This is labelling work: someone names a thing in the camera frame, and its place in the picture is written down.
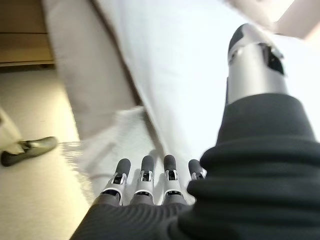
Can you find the white duvet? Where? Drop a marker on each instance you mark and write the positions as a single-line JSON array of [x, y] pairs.
[[175, 62]]

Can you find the beige bed runner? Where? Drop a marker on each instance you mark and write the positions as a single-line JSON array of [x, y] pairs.
[[87, 62]]

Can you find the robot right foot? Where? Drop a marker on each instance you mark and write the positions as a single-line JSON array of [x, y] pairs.
[[30, 150]]

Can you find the large wooden nightstand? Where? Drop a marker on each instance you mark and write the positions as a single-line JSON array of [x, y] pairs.
[[22, 32]]

